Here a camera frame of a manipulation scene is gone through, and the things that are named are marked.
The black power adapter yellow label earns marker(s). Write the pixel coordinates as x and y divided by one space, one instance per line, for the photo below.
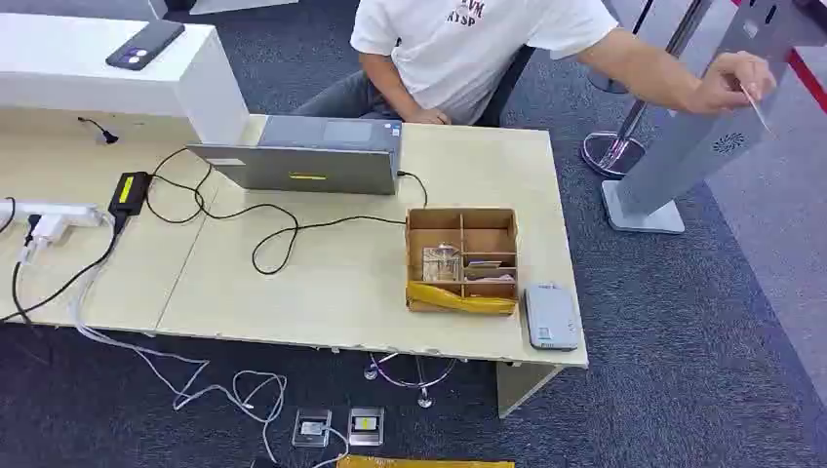
129 192

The grey laptop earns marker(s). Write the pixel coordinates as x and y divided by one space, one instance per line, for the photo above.
310 168

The yellow taped board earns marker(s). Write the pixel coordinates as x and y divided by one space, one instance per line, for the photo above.
426 462

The person's left hand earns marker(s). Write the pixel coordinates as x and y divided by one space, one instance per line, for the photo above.
720 84

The small black plug lead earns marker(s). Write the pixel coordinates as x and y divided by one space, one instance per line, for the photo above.
106 136

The dark smartphone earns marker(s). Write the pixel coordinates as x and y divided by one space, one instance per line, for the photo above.
145 45

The grey kiosk stand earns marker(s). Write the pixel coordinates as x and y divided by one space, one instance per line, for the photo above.
685 142

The pale desk leg panel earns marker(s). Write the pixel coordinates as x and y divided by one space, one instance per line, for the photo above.
523 387

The white power strip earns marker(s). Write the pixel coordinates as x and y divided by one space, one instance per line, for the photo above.
61 213

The person's right hand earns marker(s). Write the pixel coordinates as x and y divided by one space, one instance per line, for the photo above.
428 117

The pink card in slot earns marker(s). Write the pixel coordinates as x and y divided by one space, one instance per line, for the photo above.
491 278

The white charger plug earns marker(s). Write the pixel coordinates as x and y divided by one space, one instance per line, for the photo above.
44 232

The chrome stanchion post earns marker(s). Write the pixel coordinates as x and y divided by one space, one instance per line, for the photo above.
610 155

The wooden card box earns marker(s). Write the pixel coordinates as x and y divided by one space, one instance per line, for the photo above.
494 232

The floor socket with white plug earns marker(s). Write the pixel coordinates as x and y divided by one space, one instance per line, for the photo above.
312 427

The floor socket yellow label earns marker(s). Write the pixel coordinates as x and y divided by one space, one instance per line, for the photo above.
366 426

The black office chair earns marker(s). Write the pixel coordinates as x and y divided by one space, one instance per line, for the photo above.
507 84

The thin pale card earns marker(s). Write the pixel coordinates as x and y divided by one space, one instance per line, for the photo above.
757 110

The white desk partition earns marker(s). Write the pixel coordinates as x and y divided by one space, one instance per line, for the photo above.
64 77

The dark card in slot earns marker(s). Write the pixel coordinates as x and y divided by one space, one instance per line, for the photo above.
483 264

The person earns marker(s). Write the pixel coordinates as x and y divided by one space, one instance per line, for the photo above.
465 58

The chrome chair base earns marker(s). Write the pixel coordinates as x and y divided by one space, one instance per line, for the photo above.
423 387

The red barrier strip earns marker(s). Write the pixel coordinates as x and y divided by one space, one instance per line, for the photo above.
811 81

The grey card reader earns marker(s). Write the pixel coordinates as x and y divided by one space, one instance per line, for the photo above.
550 318

